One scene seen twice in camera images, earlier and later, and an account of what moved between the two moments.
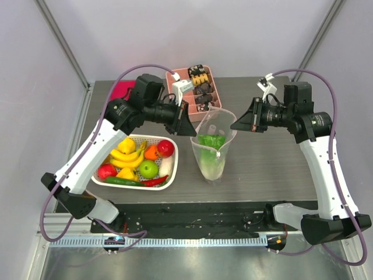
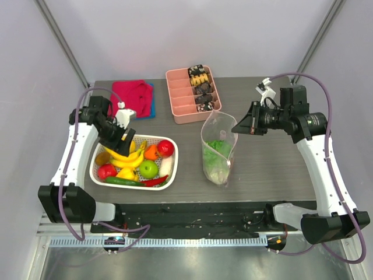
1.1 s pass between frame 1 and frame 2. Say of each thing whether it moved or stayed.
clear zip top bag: moved
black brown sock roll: stayed
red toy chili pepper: stayed
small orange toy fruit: stayed
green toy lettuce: moved
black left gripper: moved
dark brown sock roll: stayed
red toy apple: stayed
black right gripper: stayed
